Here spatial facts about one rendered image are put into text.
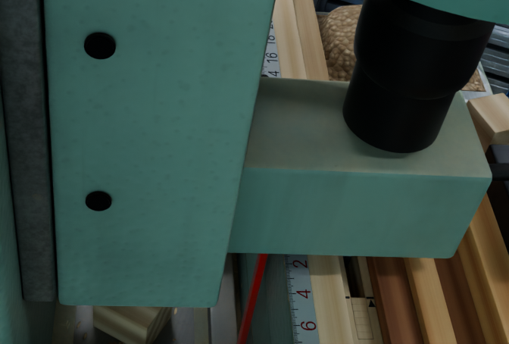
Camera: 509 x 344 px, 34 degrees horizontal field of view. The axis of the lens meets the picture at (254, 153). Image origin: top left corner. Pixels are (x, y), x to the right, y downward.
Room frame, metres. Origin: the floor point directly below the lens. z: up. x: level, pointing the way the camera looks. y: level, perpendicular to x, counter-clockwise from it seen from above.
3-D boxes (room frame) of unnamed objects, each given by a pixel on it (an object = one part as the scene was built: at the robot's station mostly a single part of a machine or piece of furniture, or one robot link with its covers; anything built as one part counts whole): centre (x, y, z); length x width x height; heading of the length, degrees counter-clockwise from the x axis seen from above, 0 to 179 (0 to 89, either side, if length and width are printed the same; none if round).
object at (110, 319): (0.33, 0.06, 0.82); 0.04 x 0.04 x 0.03; 71
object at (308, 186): (0.32, -0.05, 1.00); 0.14 x 0.07 x 0.09; 102
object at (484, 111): (0.47, -0.17, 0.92); 0.04 x 0.03 x 0.04; 31
